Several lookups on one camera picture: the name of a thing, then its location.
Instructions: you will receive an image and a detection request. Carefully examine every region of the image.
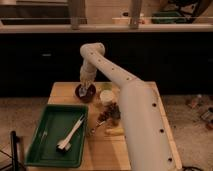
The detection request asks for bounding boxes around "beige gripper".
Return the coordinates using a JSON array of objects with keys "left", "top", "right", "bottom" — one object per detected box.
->
[{"left": 80, "top": 68, "right": 95, "bottom": 89}]

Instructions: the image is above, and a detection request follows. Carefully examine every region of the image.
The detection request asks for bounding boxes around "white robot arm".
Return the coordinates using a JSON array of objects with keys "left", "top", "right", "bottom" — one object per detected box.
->
[{"left": 80, "top": 43, "right": 176, "bottom": 171}]

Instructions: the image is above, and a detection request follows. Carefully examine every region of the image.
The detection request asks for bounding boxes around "purple bowl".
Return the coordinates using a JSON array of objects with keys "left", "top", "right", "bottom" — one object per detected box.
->
[{"left": 75, "top": 84, "right": 96, "bottom": 103}]

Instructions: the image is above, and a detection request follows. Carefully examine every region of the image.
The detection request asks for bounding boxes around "white round cup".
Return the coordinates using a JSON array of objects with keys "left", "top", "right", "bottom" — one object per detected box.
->
[{"left": 100, "top": 90, "right": 115, "bottom": 106}]

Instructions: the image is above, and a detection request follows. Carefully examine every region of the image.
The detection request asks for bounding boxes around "metal spoon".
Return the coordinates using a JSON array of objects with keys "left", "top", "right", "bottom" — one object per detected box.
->
[{"left": 89, "top": 121, "right": 106, "bottom": 135}]

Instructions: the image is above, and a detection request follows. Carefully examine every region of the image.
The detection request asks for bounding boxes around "green plastic tray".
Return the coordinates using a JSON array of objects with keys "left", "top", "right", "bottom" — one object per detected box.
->
[{"left": 25, "top": 105, "right": 88, "bottom": 168}]

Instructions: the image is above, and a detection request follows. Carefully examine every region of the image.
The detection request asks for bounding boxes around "yellow banana toy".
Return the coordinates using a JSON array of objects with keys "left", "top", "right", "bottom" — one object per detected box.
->
[{"left": 105, "top": 128, "right": 124, "bottom": 136}]

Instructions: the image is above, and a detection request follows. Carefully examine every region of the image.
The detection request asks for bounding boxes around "white spatula brush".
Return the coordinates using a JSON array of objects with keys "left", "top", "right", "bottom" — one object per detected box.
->
[{"left": 56, "top": 115, "right": 85, "bottom": 152}]

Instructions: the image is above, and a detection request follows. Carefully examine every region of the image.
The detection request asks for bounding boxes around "green box on shelf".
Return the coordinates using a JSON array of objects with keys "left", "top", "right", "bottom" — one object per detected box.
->
[{"left": 151, "top": 11, "right": 187, "bottom": 24}]

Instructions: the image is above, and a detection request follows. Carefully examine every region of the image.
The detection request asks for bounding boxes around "black stand frame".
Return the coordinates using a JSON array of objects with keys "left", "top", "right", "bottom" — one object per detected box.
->
[{"left": 0, "top": 131, "right": 26, "bottom": 171}]

